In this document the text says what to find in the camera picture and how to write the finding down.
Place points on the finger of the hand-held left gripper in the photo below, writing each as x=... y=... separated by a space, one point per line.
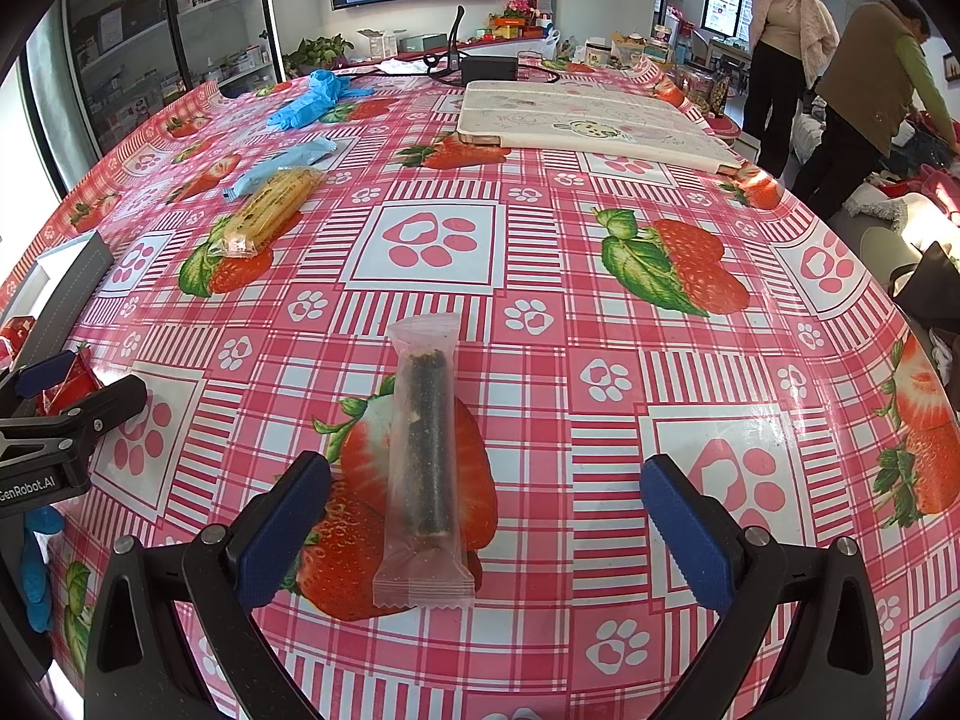
x=105 y=403
x=41 y=376

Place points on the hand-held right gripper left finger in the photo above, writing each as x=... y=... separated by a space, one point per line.
x=281 y=525

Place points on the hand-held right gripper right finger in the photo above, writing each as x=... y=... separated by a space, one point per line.
x=686 y=532

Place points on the red triangular snack packet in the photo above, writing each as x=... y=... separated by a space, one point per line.
x=71 y=386

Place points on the clear seaweed roll packet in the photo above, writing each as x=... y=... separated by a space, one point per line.
x=424 y=465

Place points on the person's left hand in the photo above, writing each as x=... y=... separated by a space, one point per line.
x=36 y=577

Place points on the red dotted snack packet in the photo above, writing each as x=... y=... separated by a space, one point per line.
x=13 y=334

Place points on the yellow cake packet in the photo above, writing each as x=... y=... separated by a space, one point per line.
x=270 y=210

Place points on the strawberry print tablecloth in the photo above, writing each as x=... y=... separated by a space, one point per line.
x=570 y=300

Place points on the light blue snack packet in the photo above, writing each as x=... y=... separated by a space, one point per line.
x=300 y=157

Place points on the blue glove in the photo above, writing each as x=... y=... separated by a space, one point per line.
x=296 y=114
x=330 y=82

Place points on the black bag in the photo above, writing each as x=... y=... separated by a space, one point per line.
x=934 y=277

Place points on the glass display cabinet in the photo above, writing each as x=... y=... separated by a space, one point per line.
x=210 y=22

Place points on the potted plant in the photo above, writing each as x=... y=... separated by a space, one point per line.
x=322 y=54

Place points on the pink blanket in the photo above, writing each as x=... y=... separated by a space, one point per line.
x=937 y=191

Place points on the white carton box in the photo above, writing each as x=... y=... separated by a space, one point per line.
x=379 y=43

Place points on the grey green box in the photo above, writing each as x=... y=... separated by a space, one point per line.
x=424 y=43

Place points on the white snack jar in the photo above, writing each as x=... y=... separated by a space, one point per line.
x=600 y=52

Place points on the black power adapter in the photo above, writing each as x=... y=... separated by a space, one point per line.
x=487 y=69

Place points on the window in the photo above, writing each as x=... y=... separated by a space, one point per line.
x=724 y=4

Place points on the picture frame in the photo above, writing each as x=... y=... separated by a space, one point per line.
x=952 y=67

